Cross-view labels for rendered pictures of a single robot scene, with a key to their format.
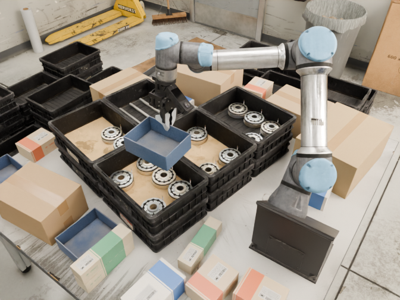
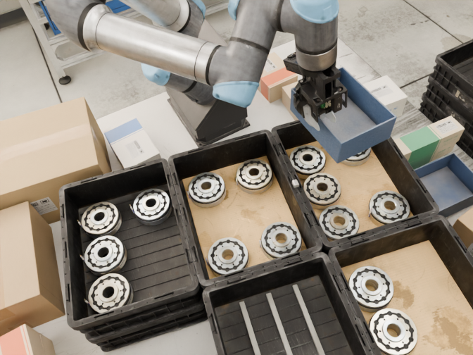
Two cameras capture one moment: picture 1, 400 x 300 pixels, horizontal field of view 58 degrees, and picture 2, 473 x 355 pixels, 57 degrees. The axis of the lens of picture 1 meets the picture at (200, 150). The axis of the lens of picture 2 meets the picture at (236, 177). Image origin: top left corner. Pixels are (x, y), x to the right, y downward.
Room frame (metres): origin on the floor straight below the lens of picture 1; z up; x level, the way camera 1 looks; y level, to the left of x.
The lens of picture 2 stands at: (1.76, 0.32, 1.86)
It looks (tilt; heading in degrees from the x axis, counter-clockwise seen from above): 54 degrees down; 214
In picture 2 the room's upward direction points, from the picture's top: 8 degrees counter-clockwise
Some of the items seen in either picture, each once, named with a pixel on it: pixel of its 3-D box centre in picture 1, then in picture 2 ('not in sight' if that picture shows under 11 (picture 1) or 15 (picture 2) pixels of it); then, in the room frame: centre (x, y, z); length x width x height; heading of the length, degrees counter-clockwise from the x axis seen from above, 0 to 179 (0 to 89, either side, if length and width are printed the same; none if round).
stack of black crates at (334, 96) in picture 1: (330, 115); not in sight; (2.20, -0.97, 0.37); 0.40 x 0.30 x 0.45; 54
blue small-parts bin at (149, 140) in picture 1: (158, 142); (340, 113); (1.03, 0.16, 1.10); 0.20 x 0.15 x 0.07; 56
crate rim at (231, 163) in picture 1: (202, 140); (238, 201); (1.25, -0.01, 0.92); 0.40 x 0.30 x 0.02; 44
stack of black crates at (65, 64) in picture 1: (76, 78); not in sight; (2.73, 1.06, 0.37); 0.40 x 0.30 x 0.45; 144
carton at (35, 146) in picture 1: (37, 144); not in sight; (1.43, 0.84, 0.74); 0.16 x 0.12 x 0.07; 145
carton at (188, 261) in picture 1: (200, 244); not in sight; (0.84, 0.00, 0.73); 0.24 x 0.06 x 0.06; 149
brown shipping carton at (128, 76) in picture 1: (123, 94); not in sight; (1.85, 0.46, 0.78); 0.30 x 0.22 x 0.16; 138
